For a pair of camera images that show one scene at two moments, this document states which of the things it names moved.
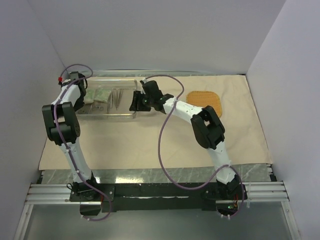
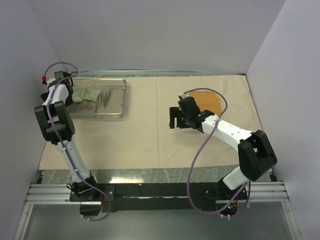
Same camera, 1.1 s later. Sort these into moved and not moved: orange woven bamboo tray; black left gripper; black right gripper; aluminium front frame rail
Moved: black left gripper; black right gripper
Not moved: orange woven bamboo tray; aluminium front frame rail
